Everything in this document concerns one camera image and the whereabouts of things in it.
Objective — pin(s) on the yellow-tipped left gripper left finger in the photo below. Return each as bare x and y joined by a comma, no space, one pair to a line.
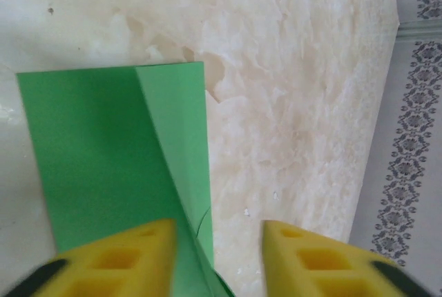
121,269

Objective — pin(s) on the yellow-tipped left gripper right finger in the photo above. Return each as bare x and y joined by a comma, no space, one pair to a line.
328,269

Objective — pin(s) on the green paper sheet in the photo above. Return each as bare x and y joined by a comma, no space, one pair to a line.
103,138

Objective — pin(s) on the aluminium right corner post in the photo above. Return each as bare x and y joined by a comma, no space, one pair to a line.
421,30

